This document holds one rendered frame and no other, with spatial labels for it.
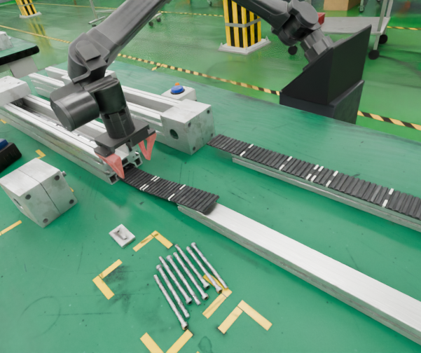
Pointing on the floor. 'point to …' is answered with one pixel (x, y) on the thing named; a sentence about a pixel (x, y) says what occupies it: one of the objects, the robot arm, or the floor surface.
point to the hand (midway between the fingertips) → (134, 165)
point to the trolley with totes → (380, 26)
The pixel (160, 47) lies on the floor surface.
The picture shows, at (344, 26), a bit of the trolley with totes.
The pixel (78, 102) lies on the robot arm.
